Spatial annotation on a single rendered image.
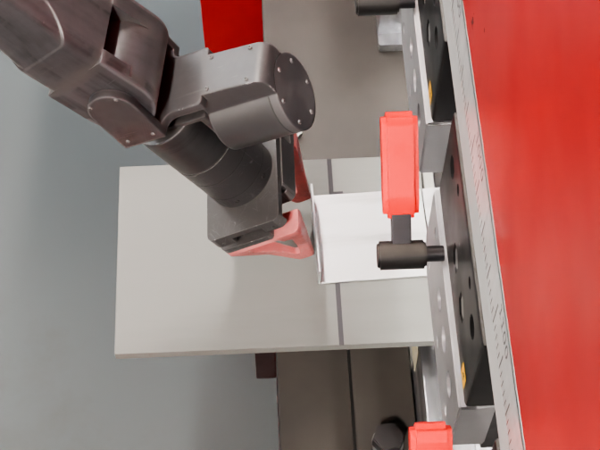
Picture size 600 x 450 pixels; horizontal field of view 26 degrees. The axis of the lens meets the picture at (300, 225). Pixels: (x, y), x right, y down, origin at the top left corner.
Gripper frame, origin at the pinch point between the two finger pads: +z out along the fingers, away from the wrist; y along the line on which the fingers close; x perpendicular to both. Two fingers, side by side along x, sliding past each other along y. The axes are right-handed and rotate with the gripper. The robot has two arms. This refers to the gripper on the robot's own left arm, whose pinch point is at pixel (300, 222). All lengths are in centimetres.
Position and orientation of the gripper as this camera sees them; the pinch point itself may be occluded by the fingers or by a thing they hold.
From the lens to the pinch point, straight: 108.6
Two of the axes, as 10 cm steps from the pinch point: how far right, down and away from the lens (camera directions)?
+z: 5.1, 4.2, 7.5
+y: -0.4, -8.6, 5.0
